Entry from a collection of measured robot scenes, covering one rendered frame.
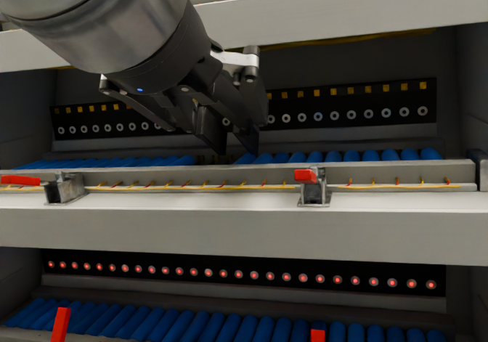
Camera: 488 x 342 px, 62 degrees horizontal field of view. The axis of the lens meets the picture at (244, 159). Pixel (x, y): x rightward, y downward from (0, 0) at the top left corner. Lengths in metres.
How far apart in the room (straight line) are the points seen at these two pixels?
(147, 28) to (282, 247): 0.22
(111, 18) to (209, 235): 0.23
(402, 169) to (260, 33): 0.18
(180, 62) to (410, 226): 0.22
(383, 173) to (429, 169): 0.04
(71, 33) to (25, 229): 0.31
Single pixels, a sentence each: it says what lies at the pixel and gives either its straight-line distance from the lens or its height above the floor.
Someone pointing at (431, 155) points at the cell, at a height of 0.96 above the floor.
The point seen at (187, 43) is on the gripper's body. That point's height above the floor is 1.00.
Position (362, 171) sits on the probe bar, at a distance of 0.40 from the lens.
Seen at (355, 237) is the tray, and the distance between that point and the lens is 0.36.
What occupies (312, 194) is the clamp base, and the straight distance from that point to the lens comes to 0.38.
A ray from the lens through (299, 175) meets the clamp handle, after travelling 0.30.
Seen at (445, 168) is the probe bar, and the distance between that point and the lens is 0.40.
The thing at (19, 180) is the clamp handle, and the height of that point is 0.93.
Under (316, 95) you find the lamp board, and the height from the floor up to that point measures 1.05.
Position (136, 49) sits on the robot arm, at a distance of 0.23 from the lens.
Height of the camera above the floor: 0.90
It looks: 8 degrees up
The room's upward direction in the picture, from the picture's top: 1 degrees clockwise
